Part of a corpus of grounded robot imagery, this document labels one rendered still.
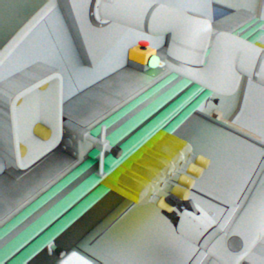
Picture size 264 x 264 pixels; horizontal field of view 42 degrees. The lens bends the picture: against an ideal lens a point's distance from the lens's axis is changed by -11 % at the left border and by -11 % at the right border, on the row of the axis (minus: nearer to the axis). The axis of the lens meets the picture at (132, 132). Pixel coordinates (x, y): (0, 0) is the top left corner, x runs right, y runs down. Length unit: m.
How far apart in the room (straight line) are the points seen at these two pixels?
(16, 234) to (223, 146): 0.98
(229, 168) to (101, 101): 0.60
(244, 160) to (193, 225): 0.62
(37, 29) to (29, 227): 0.49
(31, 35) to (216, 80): 0.46
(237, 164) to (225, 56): 0.73
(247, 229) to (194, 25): 0.50
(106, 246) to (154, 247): 0.14
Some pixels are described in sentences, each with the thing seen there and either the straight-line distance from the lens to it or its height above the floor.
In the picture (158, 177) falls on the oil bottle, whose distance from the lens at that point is 1.08.
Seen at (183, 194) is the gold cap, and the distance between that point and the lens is 1.06.
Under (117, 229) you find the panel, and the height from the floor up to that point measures 1.04.
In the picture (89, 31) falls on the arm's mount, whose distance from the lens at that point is 1.02.
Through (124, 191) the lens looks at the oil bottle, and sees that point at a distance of 1.07.
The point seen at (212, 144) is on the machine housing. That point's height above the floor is 1.07.
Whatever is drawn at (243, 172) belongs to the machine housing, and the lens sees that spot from 1.48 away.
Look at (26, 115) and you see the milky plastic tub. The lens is 0.98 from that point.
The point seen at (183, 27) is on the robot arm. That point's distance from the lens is 0.88.
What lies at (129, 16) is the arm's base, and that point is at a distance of 0.95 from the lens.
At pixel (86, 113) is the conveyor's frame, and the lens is 1.08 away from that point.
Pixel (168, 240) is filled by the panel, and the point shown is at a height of 1.18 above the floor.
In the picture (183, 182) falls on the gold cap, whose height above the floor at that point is 1.14.
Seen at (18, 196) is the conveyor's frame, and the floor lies 0.85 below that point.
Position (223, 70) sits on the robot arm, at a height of 1.18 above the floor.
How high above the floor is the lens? 1.39
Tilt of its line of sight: 24 degrees down
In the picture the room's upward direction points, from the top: 116 degrees clockwise
